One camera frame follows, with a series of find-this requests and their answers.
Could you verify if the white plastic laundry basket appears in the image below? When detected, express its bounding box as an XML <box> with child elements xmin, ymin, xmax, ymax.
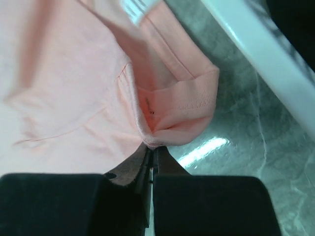
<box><xmin>203</xmin><ymin>0</ymin><xmax>315</xmax><ymax>136</ymax></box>

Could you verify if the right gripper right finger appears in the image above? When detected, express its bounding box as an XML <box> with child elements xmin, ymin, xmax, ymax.
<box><xmin>153</xmin><ymin>147</ymin><xmax>191</xmax><ymax>177</ymax></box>

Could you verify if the pink t-shirt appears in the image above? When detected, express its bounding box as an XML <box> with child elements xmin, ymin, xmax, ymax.
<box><xmin>0</xmin><ymin>0</ymin><xmax>219</xmax><ymax>175</ymax></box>

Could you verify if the black t-shirt in basket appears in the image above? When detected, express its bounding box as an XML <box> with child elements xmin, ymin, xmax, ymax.
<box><xmin>266</xmin><ymin>0</ymin><xmax>315</xmax><ymax>69</ymax></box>

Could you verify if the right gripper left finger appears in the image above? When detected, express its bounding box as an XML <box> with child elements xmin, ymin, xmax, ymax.
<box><xmin>103</xmin><ymin>143</ymin><xmax>152</xmax><ymax>189</ymax></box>

